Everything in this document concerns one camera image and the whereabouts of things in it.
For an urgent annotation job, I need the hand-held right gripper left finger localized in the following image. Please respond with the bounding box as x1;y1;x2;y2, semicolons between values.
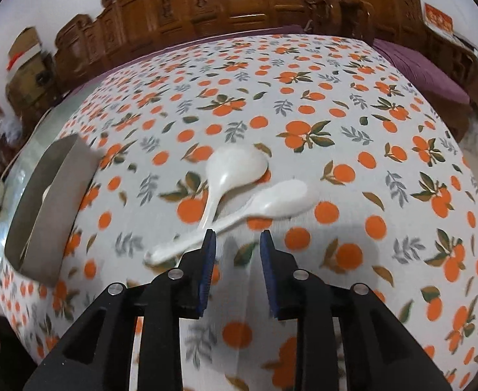
22;229;217;391

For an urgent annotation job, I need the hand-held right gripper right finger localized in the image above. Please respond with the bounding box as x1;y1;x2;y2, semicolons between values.
260;230;454;391

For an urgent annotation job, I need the white plastic spoon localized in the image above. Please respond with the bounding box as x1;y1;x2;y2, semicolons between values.
144;179;320;266
196;143;269;229

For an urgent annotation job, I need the metal tray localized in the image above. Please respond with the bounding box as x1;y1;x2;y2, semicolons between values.
4;133;101;286

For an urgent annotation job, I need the white feather duster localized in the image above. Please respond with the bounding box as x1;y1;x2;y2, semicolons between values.
0;116;23;142

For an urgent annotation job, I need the large cardboard box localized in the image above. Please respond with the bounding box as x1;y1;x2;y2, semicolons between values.
4;54;59;120

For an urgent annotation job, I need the small cardboard box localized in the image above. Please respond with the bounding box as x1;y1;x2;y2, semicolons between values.
8;26;45;68

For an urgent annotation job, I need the orange-print tablecloth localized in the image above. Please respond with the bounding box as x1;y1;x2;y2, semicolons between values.
0;33;478;391

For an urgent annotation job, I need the purple armchair cushion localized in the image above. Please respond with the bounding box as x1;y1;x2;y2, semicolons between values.
371;38;472;109

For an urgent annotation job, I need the carved wooden sofa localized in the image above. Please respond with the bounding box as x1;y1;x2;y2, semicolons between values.
53;0;325;90

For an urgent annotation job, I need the wooden side table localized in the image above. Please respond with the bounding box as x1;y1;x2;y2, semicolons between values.
426;28;478;117

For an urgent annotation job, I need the carved wooden armchair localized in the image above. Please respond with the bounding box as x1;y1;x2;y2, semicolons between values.
304;0;427;46

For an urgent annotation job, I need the red packet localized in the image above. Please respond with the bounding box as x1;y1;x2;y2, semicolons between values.
424;3;454;34

